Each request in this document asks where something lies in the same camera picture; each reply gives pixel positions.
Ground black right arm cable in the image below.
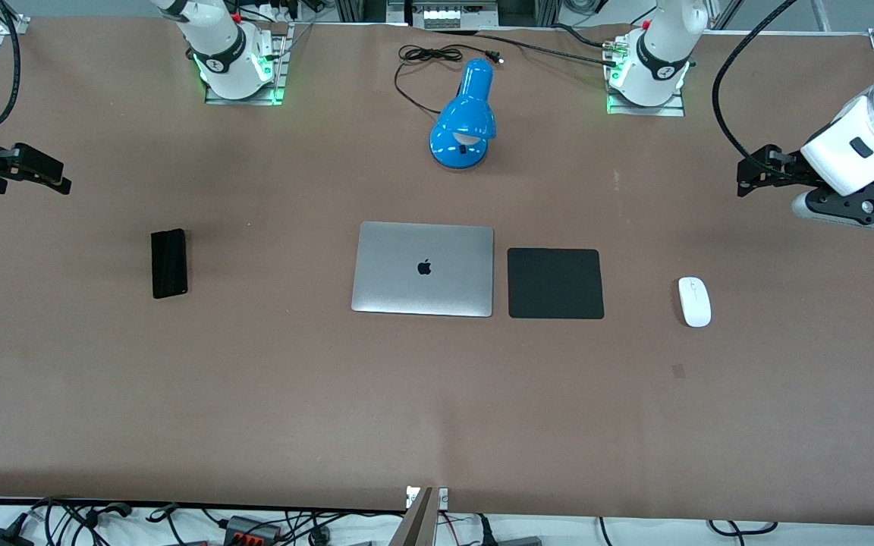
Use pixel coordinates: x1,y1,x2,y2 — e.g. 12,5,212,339
0,0,23,131

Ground black looped floor cable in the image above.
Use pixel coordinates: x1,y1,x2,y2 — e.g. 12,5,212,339
706,519,779,537

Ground black mouse pad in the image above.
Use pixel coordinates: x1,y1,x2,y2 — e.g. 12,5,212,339
508,248,605,320

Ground black smartphone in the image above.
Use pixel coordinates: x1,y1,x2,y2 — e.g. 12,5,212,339
151,229,188,300

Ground blue desk lamp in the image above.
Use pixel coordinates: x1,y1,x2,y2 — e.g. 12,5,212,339
429,58,497,171

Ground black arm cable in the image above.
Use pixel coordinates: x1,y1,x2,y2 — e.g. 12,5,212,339
712,0,799,165
0,0,23,131

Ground white computer mouse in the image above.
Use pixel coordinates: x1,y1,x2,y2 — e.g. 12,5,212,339
678,277,712,328

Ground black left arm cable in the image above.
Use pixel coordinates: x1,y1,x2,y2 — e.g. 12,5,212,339
712,0,799,165

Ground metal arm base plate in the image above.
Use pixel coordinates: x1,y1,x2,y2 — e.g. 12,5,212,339
204,23,288,105
605,34,687,117

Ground white power strip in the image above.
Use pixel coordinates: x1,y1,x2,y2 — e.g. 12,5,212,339
422,6,481,30

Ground long black cable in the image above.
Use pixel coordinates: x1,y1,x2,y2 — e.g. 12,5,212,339
437,29,621,67

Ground black lamp power cord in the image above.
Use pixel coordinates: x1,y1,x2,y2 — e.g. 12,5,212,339
394,44,505,116

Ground silver closed laptop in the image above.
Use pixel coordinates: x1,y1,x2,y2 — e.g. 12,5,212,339
351,221,495,318

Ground metal camera mount pole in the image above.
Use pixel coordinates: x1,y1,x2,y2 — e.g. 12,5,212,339
405,485,449,546

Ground black box orange connectors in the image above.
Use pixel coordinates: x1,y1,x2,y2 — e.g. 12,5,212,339
225,515,283,544

